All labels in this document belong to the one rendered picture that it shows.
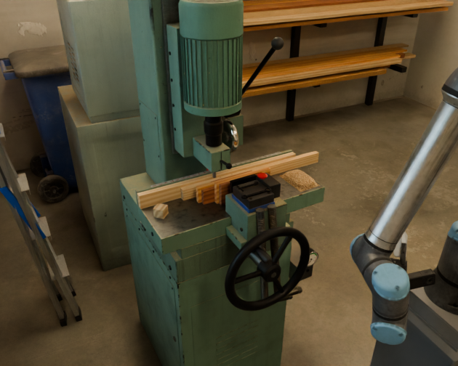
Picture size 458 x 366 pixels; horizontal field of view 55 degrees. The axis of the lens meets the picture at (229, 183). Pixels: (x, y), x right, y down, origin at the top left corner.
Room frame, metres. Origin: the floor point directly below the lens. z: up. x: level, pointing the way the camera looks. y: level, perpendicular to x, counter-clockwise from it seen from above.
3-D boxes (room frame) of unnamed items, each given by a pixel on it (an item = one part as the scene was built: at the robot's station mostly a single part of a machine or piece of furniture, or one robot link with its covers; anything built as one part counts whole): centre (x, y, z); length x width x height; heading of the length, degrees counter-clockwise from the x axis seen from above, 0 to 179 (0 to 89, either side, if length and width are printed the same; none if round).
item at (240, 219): (1.12, -0.08, 0.92); 0.15 x 0.13 x 0.09; 119
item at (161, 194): (1.31, 0.02, 0.93); 0.60 x 0.02 x 0.05; 119
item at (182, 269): (1.38, 0.11, 0.76); 0.57 x 0.45 x 0.09; 29
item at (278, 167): (1.35, -0.09, 0.92); 0.55 x 0.02 x 0.04; 119
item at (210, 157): (1.29, 0.06, 1.03); 0.14 x 0.07 x 0.09; 29
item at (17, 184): (1.57, 0.89, 0.58); 0.27 x 0.25 x 1.16; 117
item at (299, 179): (1.34, -0.25, 0.91); 0.12 x 0.09 x 0.03; 29
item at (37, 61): (2.87, 1.13, 0.48); 0.64 x 0.54 x 0.97; 118
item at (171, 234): (1.20, -0.04, 0.87); 0.61 x 0.30 x 0.06; 119
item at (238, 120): (1.51, 0.00, 1.02); 0.09 x 0.07 x 0.12; 119
